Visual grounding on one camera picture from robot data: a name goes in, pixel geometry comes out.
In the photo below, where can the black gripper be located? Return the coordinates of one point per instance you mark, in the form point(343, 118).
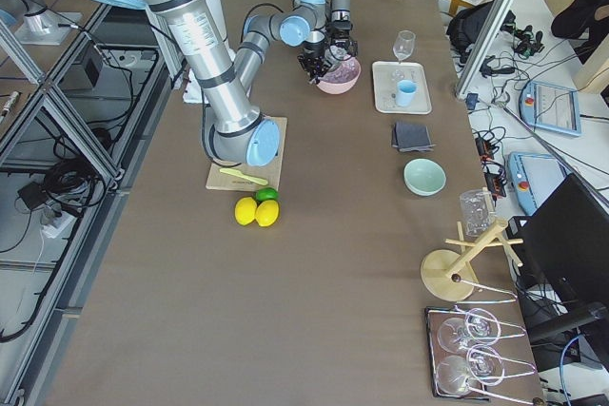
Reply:
point(341, 27)
point(314, 50)

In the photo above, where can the metal ice scoop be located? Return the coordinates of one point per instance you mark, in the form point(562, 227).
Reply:
point(333, 58)

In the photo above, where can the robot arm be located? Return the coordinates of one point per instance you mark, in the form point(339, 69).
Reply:
point(322, 27)
point(233, 129)

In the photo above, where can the clear ice cubes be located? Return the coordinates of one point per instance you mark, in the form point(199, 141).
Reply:
point(346, 72)

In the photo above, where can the light blue cup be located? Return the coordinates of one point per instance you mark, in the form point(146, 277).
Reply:
point(405, 92)

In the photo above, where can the wooden cup tree stand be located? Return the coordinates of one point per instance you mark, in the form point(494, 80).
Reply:
point(449, 276)

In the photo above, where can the pink bowl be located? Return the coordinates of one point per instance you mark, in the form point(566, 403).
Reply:
point(339, 88)

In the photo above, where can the clear wine glass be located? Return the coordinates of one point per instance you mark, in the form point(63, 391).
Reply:
point(404, 45)

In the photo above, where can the cream serving tray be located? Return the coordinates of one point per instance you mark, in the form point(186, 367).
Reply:
point(386, 76)

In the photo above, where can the grey folded cloth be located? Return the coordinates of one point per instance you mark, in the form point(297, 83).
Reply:
point(410, 137)

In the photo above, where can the black backpack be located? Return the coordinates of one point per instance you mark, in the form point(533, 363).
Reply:
point(465, 27)

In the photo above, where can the wooden cutting board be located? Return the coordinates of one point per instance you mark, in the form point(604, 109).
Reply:
point(217, 180)

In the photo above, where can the yellow plastic knife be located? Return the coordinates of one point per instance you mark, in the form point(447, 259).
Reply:
point(241, 175)

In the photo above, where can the green lime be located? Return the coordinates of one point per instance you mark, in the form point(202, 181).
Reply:
point(266, 194)

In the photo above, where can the green bowl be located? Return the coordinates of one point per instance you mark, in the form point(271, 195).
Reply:
point(424, 177)

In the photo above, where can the yellow lemon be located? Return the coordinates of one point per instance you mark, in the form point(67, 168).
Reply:
point(267, 213)
point(245, 210)

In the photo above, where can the hanging glass mug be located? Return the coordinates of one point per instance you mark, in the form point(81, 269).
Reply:
point(477, 211)

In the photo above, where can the blue teach pendant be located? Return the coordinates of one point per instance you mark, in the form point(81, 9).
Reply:
point(550, 107)

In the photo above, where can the upturned wine glass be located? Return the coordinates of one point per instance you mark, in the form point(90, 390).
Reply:
point(465, 329)
point(475, 374)

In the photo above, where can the black monitor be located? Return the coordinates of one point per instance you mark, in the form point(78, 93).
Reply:
point(566, 243)

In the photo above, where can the black glass rack tray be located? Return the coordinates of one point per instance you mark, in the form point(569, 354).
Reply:
point(433, 318)

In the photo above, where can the aluminium frame post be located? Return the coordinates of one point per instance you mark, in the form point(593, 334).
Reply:
point(489, 30)

